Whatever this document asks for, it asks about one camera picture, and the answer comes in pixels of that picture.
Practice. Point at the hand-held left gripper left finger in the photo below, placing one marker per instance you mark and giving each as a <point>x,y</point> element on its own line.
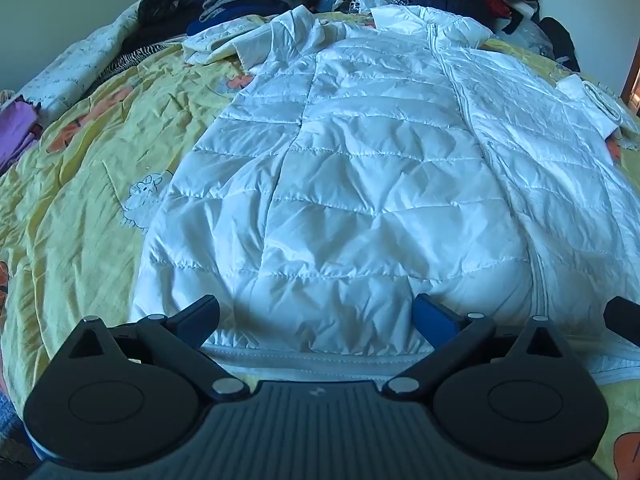
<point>200,317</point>

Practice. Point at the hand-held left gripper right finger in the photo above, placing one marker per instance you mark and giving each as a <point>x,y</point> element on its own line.
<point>435,320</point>

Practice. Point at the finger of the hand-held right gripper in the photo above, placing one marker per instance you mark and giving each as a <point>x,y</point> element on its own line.
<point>625,320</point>

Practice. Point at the white puffer jacket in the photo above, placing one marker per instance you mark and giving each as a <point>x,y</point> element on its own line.
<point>350,185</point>

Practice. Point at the yellow printed blanket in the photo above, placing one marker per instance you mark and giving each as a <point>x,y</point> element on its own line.
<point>75,185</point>

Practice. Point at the purple cloth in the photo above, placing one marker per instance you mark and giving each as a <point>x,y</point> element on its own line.
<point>17,130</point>

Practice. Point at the zebra striped cloth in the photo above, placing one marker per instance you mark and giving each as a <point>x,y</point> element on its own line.
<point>135,55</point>

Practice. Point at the cream printed cloth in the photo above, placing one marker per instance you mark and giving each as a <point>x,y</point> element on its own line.
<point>215,42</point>

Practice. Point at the white floral quilt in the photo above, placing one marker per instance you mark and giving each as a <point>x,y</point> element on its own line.
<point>65,70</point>

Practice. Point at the black garment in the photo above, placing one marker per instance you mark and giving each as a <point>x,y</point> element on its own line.
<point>560,40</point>

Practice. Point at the clear plastic bag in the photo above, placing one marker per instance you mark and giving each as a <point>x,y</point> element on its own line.
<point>532,35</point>

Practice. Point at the wooden door frame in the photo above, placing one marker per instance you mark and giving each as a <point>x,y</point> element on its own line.
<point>631,80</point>

